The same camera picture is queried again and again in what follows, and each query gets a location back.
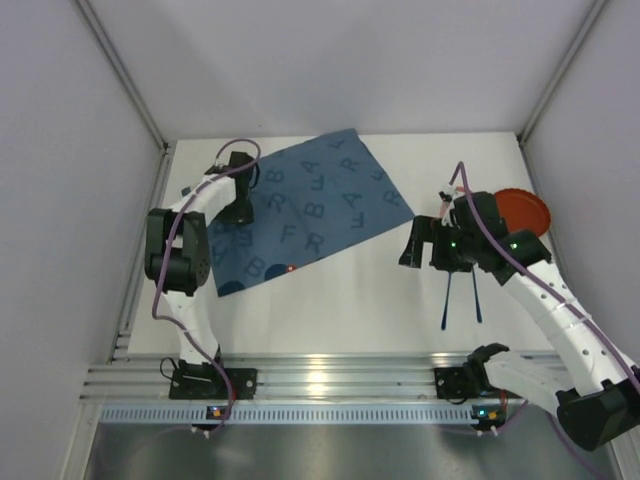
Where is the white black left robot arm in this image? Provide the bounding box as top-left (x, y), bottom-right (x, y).
top-left (144, 151), bottom-right (259, 365)

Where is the blue metal spoon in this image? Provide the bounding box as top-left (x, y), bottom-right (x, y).
top-left (471, 267), bottom-right (483, 324)

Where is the aluminium rail frame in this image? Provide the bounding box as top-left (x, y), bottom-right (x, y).
top-left (81, 132), bottom-right (566, 401)

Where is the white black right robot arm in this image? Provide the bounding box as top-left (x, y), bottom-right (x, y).
top-left (399, 190), bottom-right (639, 451)

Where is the perforated grey cable duct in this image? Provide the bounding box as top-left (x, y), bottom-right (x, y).
top-left (100, 403), bottom-right (506, 425)

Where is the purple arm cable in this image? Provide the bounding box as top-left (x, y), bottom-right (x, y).
top-left (449, 160), bottom-right (640, 480)
top-left (151, 138), bottom-right (262, 441)

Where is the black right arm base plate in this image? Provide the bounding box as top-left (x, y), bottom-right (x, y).
top-left (433, 365), bottom-right (481, 401)

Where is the blue metal fork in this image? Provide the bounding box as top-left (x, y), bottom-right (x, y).
top-left (440, 272), bottom-right (453, 331)

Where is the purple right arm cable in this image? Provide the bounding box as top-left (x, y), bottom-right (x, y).
top-left (449, 160), bottom-right (640, 480)

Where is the aluminium corner post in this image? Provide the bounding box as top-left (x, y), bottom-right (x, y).
top-left (71, 0), bottom-right (168, 152)
top-left (516, 0), bottom-right (611, 147)

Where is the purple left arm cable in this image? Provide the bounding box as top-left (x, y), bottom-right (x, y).
top-left (151, 138), bottom-right (262, 441)

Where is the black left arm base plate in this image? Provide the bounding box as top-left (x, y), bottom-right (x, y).
top-left (168, 368), bottom-right (258, 400)

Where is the red plastic plate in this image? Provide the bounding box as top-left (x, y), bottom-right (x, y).
top-left (494, 188), bottom-right (551, 237)

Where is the left aluminium corner post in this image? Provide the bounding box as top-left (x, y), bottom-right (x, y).
top-left (71, 0), bottom-right (168, 152)

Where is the right aluminium corner post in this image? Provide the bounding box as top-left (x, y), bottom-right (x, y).
top-left (516, 0), bottom-right (611, 147)

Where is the blue letter-print placemat cloth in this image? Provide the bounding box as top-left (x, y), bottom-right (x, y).
top-left (208, 129), bottom-right (414, 296)

